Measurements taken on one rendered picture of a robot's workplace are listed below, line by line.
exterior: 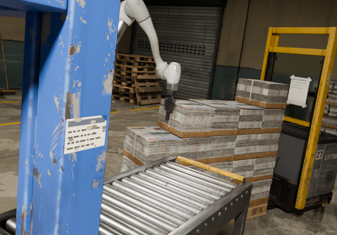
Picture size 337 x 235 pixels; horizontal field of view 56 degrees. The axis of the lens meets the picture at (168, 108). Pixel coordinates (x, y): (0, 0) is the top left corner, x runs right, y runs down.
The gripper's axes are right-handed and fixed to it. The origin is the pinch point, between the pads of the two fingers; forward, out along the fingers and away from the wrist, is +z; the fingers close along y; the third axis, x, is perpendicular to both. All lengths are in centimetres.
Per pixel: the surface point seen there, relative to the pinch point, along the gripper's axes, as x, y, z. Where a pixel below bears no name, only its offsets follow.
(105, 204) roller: 87, -89, 18
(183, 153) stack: -6.3, -18.4, 24.6
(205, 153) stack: -28.5, -18.5, 26.0
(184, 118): -2.1, -18.4, -2.6
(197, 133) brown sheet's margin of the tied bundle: -15.7, -19.8, 9.0
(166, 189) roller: 54, -85, 18
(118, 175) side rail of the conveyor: 70, -64, 18
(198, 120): -15.3, -19.0, -1.0
